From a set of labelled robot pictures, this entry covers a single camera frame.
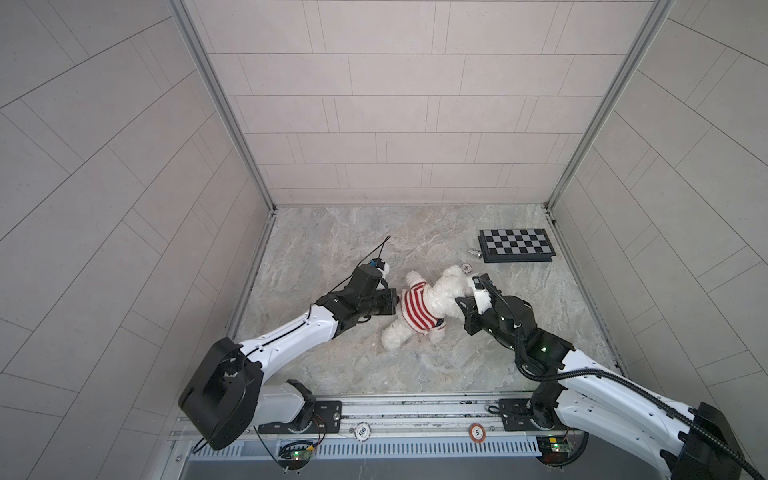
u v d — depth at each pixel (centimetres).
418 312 77
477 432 69
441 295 77
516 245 102
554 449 68
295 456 65
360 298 63
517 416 72
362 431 69
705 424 41
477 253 101
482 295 66
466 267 99
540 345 58
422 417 73
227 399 40
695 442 40
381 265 75
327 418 71
